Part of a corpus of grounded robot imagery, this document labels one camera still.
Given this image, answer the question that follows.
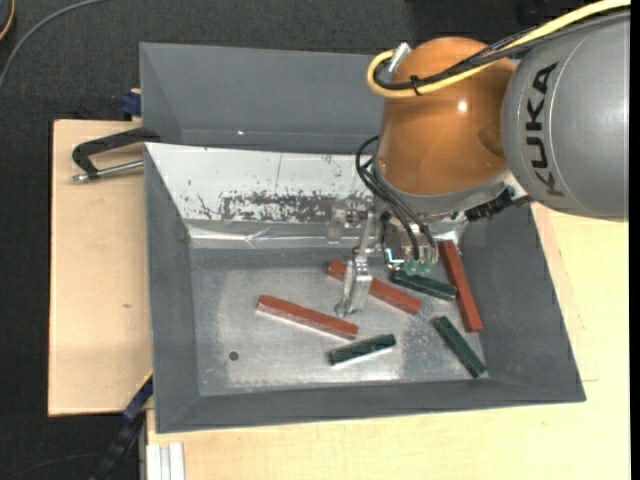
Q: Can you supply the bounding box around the pale wood flat board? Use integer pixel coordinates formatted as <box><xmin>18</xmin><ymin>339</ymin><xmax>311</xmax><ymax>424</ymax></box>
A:
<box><xmin>47</xmin><ymin>118</ymin><xmax>154</xmax><ymax>417</ymax></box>

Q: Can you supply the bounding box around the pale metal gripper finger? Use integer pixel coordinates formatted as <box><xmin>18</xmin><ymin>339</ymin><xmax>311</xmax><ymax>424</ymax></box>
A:
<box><xmin>346</xmin><ymin>260</ymin><xmax>374</xmax><ymax>316</ymax></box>
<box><xmin>333</xmin><ymin>260</ymin><xmax>359</xmax><ymax>318</ymax></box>

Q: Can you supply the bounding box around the red-brown flat block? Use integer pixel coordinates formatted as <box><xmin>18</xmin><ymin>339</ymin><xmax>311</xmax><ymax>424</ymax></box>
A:
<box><xmin>435</xmin><ymin>239</ymin><xmax>485</xmax><ymax>335</ymax></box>
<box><xmin>325</xmin><ymin>259</ymin><xmax>423</xmax><ymax>316</ymax></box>
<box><xmin>255</xmin><ymin>294</ymin><xmax>360</xmax><ymax>342</ymax></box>

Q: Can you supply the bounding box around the grey metal bin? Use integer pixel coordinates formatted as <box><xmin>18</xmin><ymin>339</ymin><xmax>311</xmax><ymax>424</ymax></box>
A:
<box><xmin>138</xmin><ymin>41</ymin><xmax>587</xmax><ymax>434</ymax></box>

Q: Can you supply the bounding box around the dark green flat block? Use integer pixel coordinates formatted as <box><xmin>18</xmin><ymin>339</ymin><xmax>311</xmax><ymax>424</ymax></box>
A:
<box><xmin>430</xmin><ymin>315</ymin><xmax>488</xmax><ymax>380</ymax></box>
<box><xmin>390</xmin><ymin>268</ymin><xmax>459</xmax><ymax>303</ymax></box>
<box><xmin>326</xmin><ymin>333</ymin><xmax>398</xmax><ymax>368</ymax></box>

